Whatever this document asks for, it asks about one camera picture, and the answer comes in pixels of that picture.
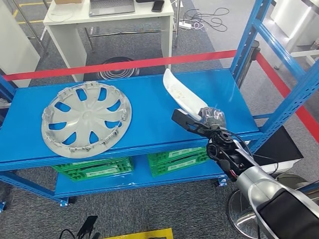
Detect white plastic body part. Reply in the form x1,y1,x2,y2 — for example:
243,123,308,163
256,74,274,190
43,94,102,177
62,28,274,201
163,68,209,121

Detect green plastic crate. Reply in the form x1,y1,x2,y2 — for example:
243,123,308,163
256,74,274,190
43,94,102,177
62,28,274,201
51,157,135,182
147,147,210,178

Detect silver wheel hubcap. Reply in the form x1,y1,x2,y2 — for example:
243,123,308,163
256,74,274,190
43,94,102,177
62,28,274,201
41,81,133,159

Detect black smartphone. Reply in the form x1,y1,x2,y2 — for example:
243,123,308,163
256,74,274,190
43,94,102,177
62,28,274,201
151,0,165,13

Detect orange-stained yellow tape square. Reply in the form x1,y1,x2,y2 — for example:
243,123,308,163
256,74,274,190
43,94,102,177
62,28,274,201
104,228,174,239

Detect white desk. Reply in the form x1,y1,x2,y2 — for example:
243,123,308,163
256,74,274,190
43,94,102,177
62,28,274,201
43,0,175,83

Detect grey laptop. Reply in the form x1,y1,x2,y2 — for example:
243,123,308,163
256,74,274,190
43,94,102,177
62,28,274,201
88,0,135,17

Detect round chrome base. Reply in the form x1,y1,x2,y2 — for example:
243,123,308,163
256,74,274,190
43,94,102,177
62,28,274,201
228,173,311,239

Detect white furniture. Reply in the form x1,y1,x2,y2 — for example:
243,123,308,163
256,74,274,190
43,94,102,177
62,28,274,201
270,0,319,67

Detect white panel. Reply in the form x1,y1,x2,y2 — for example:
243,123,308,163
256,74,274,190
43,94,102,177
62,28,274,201
0,0,41,89

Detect black floor cables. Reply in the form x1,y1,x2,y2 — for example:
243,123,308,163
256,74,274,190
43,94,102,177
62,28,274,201
184,7,231,33

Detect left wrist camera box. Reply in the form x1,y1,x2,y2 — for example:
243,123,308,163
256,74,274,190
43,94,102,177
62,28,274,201
76,216,98,238

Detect black barrier post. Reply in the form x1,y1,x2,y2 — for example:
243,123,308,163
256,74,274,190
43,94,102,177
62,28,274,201
235,39,260,89

